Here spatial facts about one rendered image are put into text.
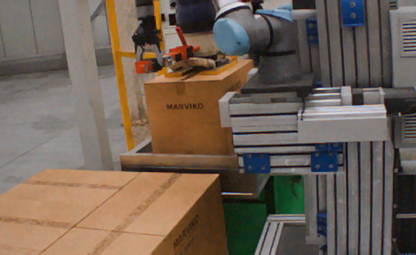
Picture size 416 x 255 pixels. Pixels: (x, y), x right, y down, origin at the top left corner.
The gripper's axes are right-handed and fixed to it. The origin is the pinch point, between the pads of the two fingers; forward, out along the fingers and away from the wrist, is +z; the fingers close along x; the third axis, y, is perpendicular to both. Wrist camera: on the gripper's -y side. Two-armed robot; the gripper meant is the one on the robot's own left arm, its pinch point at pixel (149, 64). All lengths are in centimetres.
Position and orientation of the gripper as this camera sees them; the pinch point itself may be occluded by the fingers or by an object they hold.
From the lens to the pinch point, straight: 203.7
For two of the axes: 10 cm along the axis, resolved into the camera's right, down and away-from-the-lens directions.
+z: 1.1, 9.6, 2.6
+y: 3.4, -2.8, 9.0
